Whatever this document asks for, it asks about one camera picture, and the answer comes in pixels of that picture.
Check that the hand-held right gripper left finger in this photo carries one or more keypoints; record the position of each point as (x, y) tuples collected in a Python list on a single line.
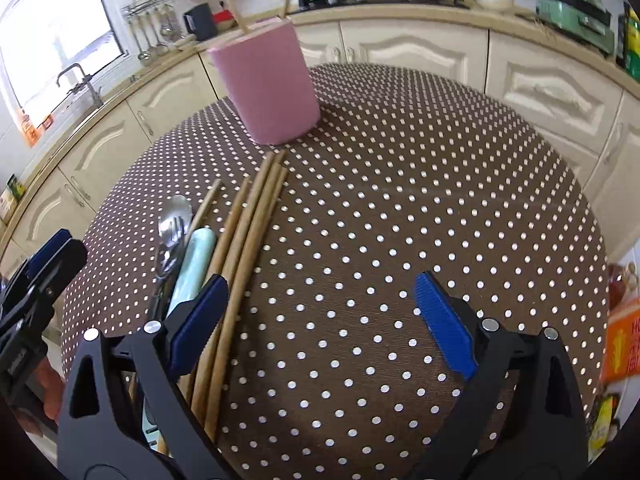
[(200, 320)]

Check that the yellow packet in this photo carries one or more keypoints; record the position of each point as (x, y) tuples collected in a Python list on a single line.
[(602, 425)]

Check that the kitchen window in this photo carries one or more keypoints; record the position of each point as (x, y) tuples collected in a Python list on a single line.
[(50, 35)]

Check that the green electric grill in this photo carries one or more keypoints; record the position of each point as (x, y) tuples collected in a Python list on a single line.
[(575, 15)]

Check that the red container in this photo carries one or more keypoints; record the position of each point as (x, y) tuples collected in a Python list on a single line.
[(224, 21)]

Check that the pink utensil holder cup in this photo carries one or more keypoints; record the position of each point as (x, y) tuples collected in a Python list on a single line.
[(270, 85)]

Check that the brown polka dot tablecloth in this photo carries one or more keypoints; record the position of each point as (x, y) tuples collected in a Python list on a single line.
[(375, 210)]

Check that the metal utensil rack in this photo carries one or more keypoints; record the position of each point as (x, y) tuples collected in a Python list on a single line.
[(150, 2)]

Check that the dark bottle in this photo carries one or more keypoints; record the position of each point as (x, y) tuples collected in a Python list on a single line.
[(620, 40)]

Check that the orange box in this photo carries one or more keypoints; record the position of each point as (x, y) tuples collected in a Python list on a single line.
[(622, 345)]

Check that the person's left hand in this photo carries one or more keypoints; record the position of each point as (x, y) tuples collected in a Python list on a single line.
[(52, 390)]

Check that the black box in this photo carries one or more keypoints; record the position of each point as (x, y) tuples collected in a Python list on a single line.
[(200, 22)]

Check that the green and yellow bottle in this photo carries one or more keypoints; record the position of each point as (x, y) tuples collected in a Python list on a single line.
[(632, 35)]

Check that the metal spoon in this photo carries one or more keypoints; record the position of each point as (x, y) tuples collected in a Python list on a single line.
[(175, 207)]

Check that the metal fork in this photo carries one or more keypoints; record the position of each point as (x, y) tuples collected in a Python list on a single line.
[(172, 240)]

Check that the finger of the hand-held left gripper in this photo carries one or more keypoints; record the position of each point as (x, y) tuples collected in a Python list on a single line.
[(50, 245), (67, 260)]

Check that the metal sink faucet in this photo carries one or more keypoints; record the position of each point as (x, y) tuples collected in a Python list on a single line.
[(75, 67)]

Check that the beige kitchen countertop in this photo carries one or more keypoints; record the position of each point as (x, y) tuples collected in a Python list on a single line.
[(415, 16)]

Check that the light blue sheathed knife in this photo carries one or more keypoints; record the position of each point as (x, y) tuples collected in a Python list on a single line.
[(192, 270)]

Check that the orange wall sticker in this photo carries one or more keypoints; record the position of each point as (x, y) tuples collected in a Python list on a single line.
[(32, 130)]

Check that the hanging metal utensil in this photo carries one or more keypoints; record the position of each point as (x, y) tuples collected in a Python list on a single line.
[(169, 27), (156, 35), (142, 40)]

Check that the green and yellow box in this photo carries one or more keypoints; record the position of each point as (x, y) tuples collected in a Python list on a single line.
[(12, 195)]

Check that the cream kitchen cabinets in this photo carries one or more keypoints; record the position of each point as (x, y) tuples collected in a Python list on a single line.
[(540, 85)]

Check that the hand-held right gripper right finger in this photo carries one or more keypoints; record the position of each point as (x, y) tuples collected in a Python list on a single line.
[(445, 330)]

